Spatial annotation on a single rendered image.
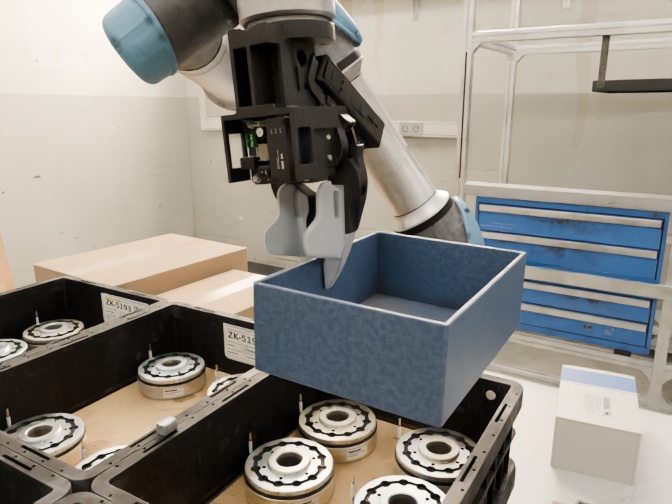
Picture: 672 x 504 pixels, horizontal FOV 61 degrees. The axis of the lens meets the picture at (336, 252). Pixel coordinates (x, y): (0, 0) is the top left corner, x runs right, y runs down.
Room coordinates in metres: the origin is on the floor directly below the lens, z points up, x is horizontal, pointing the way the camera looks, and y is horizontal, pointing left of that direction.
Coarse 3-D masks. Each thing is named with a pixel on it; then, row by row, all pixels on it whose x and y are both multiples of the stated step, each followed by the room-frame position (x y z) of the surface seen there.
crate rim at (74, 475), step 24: (144, 312) 0.87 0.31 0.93; (216, 312) 0.87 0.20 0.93; (96, 336) 0.78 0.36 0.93; (24, 360) 0.69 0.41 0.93; (240, 384) 0.63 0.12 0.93; (192, 408) 0.57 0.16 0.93; (0, 432) 0.52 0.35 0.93; (24, 456) 0.48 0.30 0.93; (48, 456) 0.48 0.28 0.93; (120, 456) 0.48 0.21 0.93; (72, 480) 0.44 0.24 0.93
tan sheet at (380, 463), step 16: (384, 432) 0.68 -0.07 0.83; (384, 448) 0.64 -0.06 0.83; (336, 464) 0.61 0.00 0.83; (352, 464) 0.61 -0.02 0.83; (368, 464) 0.61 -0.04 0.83; (384, 464) 0.61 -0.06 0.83; (240, 480) 0.58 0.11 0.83; (336, 480) 0.58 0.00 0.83; (352, 480) 0.58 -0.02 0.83; (368, 480) 0.58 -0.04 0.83; (224, 496) 0.55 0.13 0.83; (240, 496) 0.55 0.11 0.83; (336, 496) 0.55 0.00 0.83
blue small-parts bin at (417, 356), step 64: (384, 256) 0.55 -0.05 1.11; (448, 256) 0.52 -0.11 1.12; (512, 256) 0.49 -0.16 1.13; (256, 320) 0.39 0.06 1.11; (320, 320) 0.36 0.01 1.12; (384, 320) 0.34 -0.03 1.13; (448, 320) 0.32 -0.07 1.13; (512, 320) 0.46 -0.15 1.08; (320, 384) 0.36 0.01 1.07; (384, 384) 0.34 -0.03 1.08; (448, 384) 0.32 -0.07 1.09
